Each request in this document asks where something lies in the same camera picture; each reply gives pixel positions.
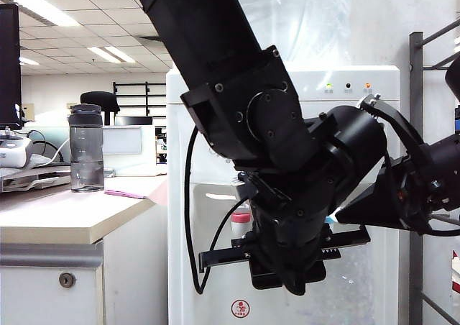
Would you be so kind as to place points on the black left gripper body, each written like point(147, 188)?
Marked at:
point(287, 267)

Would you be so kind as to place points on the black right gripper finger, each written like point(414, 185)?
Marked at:
point(373, 202)

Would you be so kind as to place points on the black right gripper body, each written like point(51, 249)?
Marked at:
point(417, 195)

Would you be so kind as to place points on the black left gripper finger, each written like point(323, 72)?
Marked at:
point(352, 237)
point(219, 258)

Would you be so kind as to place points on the blue cold water tap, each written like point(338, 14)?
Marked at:
point(330, 218)

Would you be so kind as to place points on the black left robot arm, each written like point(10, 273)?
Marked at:
point(215, 51)

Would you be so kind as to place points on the red hot water tap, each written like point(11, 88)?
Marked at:
point(240, 217)

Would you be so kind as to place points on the white water dispenser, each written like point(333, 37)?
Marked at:
point(309, 80)

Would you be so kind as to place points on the small dark desk object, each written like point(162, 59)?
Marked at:
point(109, 173)

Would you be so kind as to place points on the light wooden desk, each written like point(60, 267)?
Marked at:
point(72, 224)

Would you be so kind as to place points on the water jug in plastic bag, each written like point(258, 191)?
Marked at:
point(305, 23)

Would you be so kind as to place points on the black and blue item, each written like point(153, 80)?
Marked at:
point(457, 123)

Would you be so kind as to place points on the red and white package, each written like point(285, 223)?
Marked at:
point(456, 278)

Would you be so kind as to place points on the dark metal rack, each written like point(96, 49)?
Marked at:
point(416, 87)

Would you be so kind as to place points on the pink booklet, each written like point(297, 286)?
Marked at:
point(125, 193)

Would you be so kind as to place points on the round cabinet lock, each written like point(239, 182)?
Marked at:
point(67, 280)

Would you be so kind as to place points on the black background monitor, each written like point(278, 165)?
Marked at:
point(133, 121)

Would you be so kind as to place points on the grey sports bottle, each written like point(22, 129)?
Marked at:
point(88, 149)

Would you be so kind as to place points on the white drawer cabinet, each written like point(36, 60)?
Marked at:
point(36, 303)

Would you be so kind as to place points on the black office chair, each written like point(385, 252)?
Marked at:
point(98, 100)

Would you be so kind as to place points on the grey document tray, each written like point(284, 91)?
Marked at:
point(32, 181)

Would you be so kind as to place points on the ceiling air vent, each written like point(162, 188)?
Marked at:
point(151, 40)

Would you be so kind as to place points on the double ceiling light panel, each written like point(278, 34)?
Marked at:
point(108, 54)

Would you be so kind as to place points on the small ceiling light panel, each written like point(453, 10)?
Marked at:
point(28, 62)

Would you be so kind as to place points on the black computer monitor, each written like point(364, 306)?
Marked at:
point(9, 69)

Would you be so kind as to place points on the large ceiling light panel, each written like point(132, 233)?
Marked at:
point(43, 10)

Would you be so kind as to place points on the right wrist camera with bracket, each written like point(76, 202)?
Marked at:
point(388, 123)

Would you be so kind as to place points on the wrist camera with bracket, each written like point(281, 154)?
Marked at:
point(264, 192)
point(388, 123)

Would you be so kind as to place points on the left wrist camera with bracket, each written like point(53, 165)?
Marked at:
point(264, 192)

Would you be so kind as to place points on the black background shelf frame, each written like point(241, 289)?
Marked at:
point(147, 98)

